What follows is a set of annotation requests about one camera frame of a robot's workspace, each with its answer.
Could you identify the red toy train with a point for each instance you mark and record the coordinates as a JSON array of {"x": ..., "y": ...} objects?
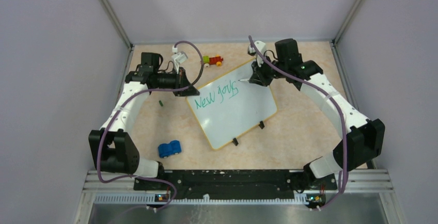
[{"x": 216, "y": 60}]

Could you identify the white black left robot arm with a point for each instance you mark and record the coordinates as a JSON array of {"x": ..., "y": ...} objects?
[{"x": 112, "y": 148}]

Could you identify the black whiteboard clip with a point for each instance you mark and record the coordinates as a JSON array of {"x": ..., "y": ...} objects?
[
  {"x": 235, "y": 141},
  {"x": 261, "y": 125}
]

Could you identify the blue toy car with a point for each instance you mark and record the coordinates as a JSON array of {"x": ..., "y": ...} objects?
[{"x": 167, "y": 149}]

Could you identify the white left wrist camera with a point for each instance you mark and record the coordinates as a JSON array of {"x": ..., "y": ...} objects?
[{"x": 178, "y": 58}]

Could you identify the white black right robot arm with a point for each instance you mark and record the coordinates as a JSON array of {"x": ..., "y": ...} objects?
[{"x": 361, "y": 137}]

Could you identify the aluminium frame rail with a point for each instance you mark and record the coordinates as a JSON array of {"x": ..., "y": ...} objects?
[{"x": 122, "y": 192}]

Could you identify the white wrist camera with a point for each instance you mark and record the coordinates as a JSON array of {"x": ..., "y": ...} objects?
[
  {"x": 178, "y": 58},
  {"x": 256, "y": 50}
]

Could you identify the yellow-framed whiteboard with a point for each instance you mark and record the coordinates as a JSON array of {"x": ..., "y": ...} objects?
[{"x": 227, "y": 108}]

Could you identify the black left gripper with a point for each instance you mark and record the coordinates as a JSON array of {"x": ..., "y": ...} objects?
[{"x": 182, "y": 79}]

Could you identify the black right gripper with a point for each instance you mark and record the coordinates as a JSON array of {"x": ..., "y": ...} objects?
[{"x": 257, "y": 77}]

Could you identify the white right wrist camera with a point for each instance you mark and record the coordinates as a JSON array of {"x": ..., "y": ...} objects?
[{"x": 256, "y": 50}]

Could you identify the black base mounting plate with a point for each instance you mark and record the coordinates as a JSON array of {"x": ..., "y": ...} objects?
[{"x": 267, "y": 184}]

